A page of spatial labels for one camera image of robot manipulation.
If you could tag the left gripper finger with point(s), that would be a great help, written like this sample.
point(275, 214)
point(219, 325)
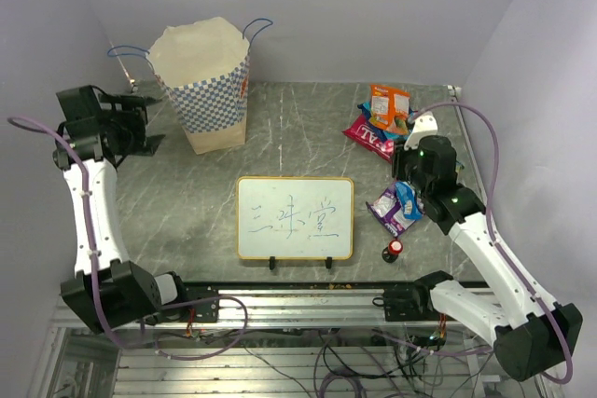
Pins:
point(147, 147)
point(127, 101)

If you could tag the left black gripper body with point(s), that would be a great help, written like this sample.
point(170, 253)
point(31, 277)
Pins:
point(128, 127)

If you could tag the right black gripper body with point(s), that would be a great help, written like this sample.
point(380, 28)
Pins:
point(406, 169)

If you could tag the blue white snack bag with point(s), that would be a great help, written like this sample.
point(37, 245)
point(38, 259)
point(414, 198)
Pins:
point(407, 198)

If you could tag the orange Fox's fruits candy bag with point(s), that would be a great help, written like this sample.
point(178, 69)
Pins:
point(388, 106)

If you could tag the pink snack bag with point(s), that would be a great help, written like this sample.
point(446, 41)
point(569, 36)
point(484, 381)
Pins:
point(374, 140)

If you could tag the blue checkered paper bag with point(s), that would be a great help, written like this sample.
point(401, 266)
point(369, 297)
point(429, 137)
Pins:
point(203, 68)

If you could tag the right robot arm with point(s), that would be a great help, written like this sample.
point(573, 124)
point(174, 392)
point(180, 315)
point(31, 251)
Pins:
point(529, 330)

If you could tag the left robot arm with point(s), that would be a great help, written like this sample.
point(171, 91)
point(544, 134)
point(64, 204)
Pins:
point(99, 131)

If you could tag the red emergency stop button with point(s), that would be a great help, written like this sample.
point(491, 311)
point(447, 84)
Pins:
point(392, 251)

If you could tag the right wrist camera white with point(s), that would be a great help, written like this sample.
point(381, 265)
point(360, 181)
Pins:
point(424, 125)

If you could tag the white board with yellow frame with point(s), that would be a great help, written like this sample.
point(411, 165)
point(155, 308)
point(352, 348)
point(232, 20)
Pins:
point(294, 218)

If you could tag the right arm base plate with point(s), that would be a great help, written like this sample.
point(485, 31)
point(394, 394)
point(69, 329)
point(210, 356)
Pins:
point(406, 302)

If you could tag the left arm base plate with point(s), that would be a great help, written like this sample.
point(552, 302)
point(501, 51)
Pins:
point(205, 312)

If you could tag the aluminium frame rail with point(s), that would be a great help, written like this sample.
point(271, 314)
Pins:
point(306, 308)

